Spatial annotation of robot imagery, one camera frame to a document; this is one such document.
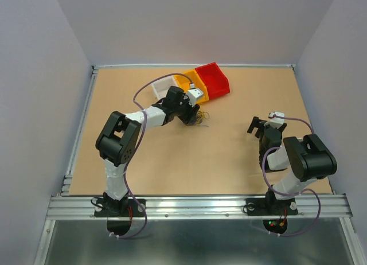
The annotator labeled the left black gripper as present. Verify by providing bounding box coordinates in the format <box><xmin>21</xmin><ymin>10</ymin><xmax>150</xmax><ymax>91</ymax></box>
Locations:
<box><xmin>173</xmin><ymin>93</ymin><xmax>199</xmax><ymax>124</ymax></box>

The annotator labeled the blue wire bundle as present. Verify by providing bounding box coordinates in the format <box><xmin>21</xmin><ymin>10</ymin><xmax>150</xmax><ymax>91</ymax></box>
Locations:
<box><xmin>183</xmin><ymin>110</ymin><xmax>212</xmax><ymax>128</ymax></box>

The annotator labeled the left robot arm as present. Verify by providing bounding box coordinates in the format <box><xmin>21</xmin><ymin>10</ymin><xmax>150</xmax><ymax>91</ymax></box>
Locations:
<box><xmin>91</xmin><ymin>86</ymin><xmax>204</xmax><ymax>217</ymax></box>

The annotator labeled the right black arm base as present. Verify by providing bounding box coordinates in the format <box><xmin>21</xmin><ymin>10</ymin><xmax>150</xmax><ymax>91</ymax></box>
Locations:
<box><xmin>243</xmin><ymin>197</ymin><xmax>298</xmax><ymax>216</ymax></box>

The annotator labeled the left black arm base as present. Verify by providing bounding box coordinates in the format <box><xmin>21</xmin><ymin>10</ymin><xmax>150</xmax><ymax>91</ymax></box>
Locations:
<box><xmin>91</xmin><ymin>197</ymin><xmax>144</xmax><ymax>218</ymax></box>

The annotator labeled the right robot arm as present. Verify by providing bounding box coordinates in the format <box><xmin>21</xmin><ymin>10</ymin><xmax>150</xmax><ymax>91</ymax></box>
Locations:
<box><xmin>244</xmin><ymin>112</ymin><xmax>337</xmax><ymax>216</ymax></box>

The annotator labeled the yellow plastic bin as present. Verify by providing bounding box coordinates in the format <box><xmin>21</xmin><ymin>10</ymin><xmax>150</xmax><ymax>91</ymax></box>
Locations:
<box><xmin>174</xmin><ymin>69</ymin><xmax>209</xmax><ymax>104</ymax></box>

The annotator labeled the white plastic bin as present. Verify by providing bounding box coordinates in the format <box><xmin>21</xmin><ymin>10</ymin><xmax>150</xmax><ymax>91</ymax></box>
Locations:
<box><xmin>151</xmin><ymin>76</ymin><xmax>178</xmax><ymax>100</ymax></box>

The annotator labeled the red plastic bin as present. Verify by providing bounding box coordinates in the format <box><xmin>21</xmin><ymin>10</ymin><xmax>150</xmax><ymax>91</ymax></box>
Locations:
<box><xmin>195</xmin><ymin>62</ymin><xmax>231</xmax><ymax>100</ymax></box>

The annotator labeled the metal front plate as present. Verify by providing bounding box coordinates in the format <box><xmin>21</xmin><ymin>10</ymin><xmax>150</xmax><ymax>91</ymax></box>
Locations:
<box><xmin>44</xmin><ymin>218</ymin><xmax>353</xmax><ymax>264</ymax></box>

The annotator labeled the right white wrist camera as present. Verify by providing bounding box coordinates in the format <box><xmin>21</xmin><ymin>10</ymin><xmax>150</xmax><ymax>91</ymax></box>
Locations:
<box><xmin>264</xmin><ymin>111</ymin><xmax>285</xmax><ymax>129</ymax></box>

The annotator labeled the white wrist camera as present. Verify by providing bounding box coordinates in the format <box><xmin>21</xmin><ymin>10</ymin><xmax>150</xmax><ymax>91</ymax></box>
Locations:
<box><xmin>186</xmin><ymin>83</ymin><xmax>204</xmax><ymax>107</ymax></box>
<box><xmin>264</xmin><ymin>111</ymin><xmax>285</xmax><ymax>129</ymax></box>

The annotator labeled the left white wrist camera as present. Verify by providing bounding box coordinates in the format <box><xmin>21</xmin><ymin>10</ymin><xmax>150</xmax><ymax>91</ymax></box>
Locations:
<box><xmin>186</xmin><ymin>83</ymin><xmax>204</xmax><ymax>107</ymax></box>

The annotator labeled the aluminium back rail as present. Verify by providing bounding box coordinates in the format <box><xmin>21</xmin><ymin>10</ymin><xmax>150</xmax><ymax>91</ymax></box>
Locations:
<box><xmin>92</xmin><ymin>63</ymin><xmax>296</xmax><ymax>70</ymax></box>

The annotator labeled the aluminium rail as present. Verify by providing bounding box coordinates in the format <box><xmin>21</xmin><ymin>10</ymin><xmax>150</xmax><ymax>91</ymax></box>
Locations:
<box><xmin>46</xmin><ymin>194</ymin><xmax>353</xmax><ymax>220</ymax></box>
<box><xmin>58</xmin><ymin>65</ymin><xmax>99</xmax><ymax>197</ymax></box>
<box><xmin>92</xmin><ymin>63</ymin><xmax>296</xmax><ymax>70</ymax></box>

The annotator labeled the aluminium front rail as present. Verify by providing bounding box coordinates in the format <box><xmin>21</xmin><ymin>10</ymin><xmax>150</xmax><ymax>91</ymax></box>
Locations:
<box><xmin>46</xmin><ymin>194</ymin><xmax>353</xmax><ymax>220</ymax></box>

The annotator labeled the aluminium left rail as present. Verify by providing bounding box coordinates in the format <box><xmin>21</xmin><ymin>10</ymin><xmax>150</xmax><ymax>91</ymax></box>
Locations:
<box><xmin>58</xmin><ymin>65</ymin><xmax>99</xmax><ymax>197</ymax></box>

